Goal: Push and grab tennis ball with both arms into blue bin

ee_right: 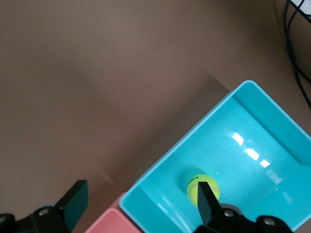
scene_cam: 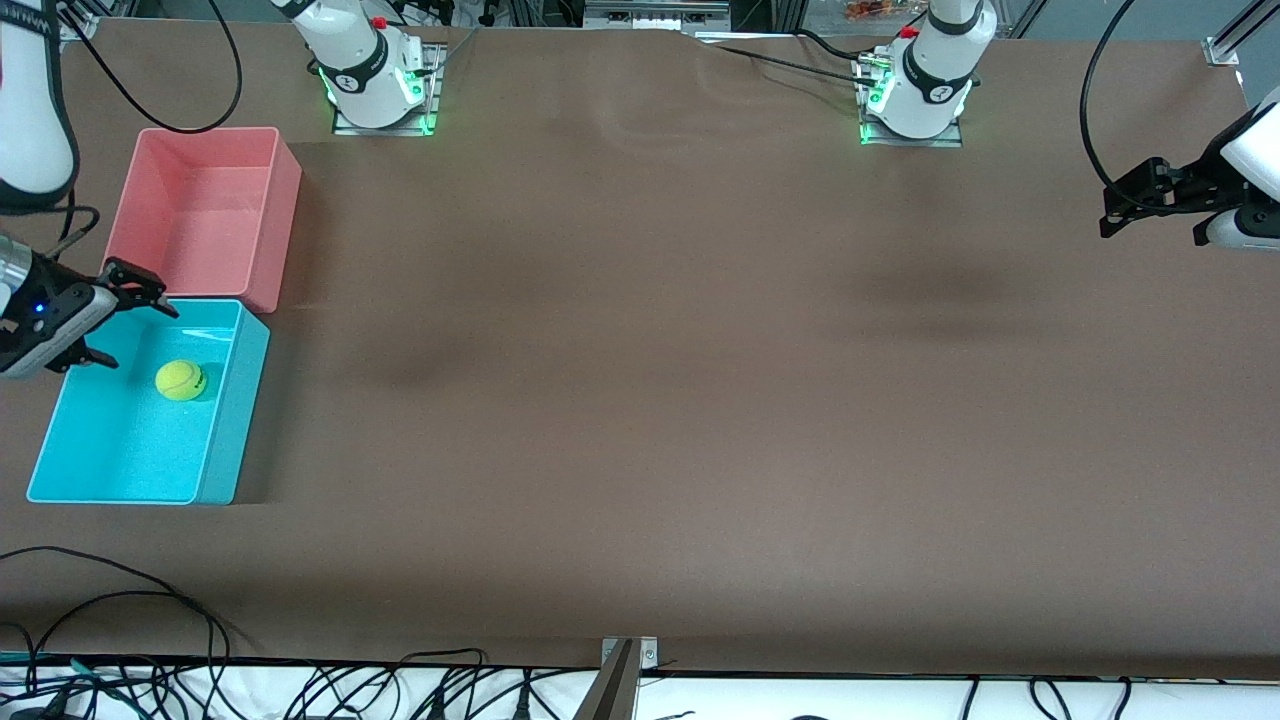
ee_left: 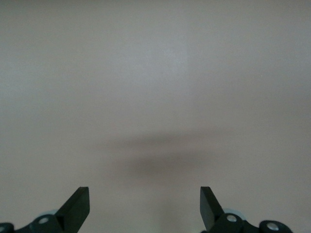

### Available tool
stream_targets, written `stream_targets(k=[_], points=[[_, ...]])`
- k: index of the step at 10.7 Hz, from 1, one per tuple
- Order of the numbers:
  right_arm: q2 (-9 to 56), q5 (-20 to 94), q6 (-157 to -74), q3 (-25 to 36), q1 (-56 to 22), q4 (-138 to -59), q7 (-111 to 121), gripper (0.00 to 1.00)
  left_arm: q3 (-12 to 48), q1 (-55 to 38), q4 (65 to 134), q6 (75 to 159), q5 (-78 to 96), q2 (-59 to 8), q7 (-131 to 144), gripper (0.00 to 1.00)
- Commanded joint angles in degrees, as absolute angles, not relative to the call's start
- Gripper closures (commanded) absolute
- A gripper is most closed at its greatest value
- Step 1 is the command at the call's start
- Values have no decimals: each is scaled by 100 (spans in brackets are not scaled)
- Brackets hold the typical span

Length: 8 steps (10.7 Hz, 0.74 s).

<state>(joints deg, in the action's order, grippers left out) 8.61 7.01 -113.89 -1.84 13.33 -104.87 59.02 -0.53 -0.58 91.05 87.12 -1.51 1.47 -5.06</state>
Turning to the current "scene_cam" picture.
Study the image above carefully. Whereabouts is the yellow tennis ball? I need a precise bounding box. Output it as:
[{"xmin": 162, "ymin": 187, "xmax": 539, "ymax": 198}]
[{"xmin": 155, "ymin": 360, "xmax": 207, "ymax": 403}]

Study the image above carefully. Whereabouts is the blue plastic bin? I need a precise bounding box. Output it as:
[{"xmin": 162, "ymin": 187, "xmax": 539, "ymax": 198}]
[{"xmin": 26, "ymin": 297, "xmax": 271, "ymax": 506}]

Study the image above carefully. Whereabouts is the pink plastic bin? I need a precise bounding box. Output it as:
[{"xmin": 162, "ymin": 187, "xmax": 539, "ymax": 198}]
[{"xmin": 103, "ymin": 126, "xmax": 303, "ymax": 314}]

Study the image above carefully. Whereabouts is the grey background device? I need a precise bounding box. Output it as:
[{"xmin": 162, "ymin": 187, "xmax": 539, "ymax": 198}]
[{"xmin": 583, "ymin": 0, "xmax": 733, "ymax": 31}]

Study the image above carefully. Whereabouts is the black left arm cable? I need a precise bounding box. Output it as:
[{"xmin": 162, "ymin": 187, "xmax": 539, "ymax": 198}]
[{"xmin": 1078, "ymin": 0, "xmax": 1141, "ymax": 211}]

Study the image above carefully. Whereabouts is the aluminium frame profile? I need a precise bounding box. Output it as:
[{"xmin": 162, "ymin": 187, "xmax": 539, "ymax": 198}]
[
  {"xmin": 1205, "ymin": 0, "xmax": 1280, "ymax": 67},
  {"xmin": 55, "ymin": 0, "xmax": 101, "ymax": 42}
]

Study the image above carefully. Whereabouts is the long black table cable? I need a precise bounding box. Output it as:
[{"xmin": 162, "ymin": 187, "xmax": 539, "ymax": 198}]
[{"xmin": 0, "ymin": 546, "xmax": 233, "ymax": 666}]

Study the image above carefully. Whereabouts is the black looped cable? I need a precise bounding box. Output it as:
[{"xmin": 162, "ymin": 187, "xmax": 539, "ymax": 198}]
[{"xmin": 25, "ymin": 590, "xmax": 217, "ymax": 666}]

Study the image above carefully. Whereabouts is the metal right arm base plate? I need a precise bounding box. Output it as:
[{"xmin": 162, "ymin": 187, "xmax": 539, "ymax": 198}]
[{"xmin": 332, "ymin": 44, "xmax": 447, "ymax": 137}]

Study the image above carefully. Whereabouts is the black base power cable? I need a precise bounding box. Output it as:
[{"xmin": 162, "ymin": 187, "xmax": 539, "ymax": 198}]
[{"xmin": 695, "ymin": 28, "xmax": 886, "ymax": 91}]

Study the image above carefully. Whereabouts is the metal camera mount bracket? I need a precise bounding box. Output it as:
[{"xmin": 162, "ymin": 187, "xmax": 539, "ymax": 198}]
[{"xmin": 572, "ymin": 636, "xmax": 661, "ymax": 720}]

